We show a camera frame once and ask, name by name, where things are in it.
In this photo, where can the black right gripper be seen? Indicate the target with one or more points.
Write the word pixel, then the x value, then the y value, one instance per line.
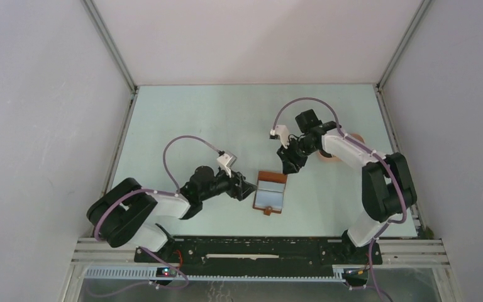
pixel 288 160

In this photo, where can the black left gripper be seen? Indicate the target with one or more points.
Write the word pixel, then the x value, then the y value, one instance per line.
pixel 242 189

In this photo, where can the brown leather card holder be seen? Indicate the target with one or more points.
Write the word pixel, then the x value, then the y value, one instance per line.
pixel 269 196

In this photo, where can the pink plastic tray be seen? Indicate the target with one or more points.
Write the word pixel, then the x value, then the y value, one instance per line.
pixel 335 154

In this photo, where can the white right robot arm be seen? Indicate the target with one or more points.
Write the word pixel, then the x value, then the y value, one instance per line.
pixel 387 188

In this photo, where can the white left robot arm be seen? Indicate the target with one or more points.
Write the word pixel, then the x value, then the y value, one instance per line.
pixel 124 214

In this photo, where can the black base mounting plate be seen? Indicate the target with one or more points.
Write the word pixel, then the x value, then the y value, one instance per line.
pixel 267 256

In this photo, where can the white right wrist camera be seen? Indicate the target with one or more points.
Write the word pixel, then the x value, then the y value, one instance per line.
pixel 281 133

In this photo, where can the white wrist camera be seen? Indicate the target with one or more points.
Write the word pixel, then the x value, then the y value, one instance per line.
pixel 225 161
pixel 281 133

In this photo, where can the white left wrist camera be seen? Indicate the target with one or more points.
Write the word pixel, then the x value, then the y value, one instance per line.
pixel 225 161

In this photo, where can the white cable duct strip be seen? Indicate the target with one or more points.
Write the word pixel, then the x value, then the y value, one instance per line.
pixel 150 274

